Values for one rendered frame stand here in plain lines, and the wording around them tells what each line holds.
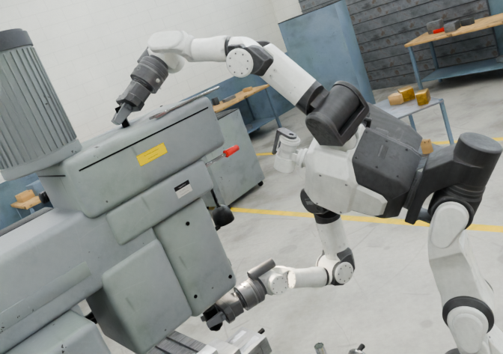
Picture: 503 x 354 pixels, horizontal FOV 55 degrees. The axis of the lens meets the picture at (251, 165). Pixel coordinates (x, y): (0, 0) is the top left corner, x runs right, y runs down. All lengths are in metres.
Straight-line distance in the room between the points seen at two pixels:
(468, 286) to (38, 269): 1.17
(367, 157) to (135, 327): 0.77
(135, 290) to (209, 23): 8.90
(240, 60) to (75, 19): 7.45
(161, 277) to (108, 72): 7.46
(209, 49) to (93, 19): 7.46
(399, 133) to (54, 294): 1.02
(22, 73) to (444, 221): 1.14
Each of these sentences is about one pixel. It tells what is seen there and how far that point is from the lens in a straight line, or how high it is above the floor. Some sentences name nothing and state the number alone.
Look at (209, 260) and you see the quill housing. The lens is 1.47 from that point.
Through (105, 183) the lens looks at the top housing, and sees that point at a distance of 1.26.
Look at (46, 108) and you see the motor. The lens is 1.26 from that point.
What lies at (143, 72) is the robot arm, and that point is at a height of 2.01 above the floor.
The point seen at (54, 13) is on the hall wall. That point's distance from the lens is 8.59.
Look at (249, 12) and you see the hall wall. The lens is 10.74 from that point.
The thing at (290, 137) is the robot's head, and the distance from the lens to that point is 1.50.
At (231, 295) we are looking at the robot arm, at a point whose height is 1.25.
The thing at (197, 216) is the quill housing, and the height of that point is 1.58.
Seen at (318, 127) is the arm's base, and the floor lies 1.72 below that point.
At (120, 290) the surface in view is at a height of 1.54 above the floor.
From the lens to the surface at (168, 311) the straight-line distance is 1.40.
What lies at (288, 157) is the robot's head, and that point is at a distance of 1.52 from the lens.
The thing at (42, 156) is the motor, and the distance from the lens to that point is 1.25.
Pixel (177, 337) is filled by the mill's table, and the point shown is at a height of 0.90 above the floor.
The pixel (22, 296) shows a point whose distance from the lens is 1.24.
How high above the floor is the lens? 2.03
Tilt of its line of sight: 15 degrees down
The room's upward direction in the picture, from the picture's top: 21 degrees counter-clockwise
